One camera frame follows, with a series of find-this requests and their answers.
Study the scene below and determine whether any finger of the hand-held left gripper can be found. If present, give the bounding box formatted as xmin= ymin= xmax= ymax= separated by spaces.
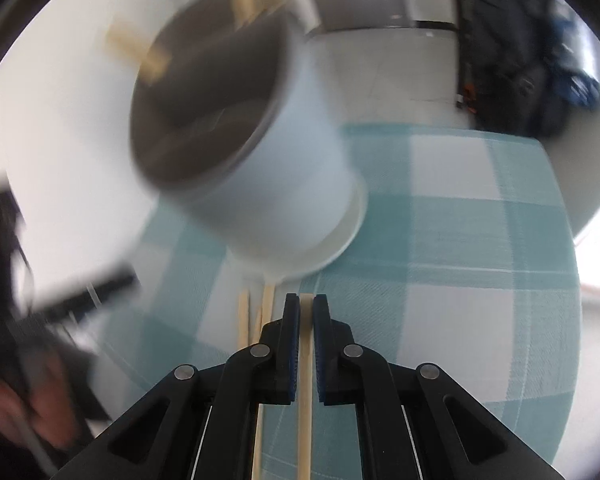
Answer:
xmin=40 ymin=269 xmax=142 ymax=324

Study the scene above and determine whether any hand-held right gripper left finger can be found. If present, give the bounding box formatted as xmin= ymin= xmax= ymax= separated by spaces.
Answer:
xmin=50 ymin=292 xmax=302 ymax=480

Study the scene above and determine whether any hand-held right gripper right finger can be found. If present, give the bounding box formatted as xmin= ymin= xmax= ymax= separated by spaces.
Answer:
xmin=312 ymin=294 xmax=566 ymax=480

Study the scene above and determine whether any pile of wooden chopsticks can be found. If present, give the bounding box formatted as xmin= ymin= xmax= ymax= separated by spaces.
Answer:
xmin=236 ymin=284 xmax=277 ymax=480

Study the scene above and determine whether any white grey utensil holder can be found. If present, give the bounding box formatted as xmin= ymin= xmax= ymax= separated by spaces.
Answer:
xmin=129 ymin=0 xmax=370 ymax=283

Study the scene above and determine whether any person's left hand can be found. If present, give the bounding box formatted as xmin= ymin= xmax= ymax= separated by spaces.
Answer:
xmin=0 ymin=360 xmax=81 ymax=453

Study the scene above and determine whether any teal white checked tablecloth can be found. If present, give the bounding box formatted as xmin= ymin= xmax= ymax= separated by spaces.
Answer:
xmin=95 ymin=122 xmax=581 ymax=480

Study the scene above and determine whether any black hanging coat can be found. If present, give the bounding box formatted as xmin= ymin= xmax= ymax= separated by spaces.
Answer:
xmin=457 ymin=0 xmax=571 ymax=136

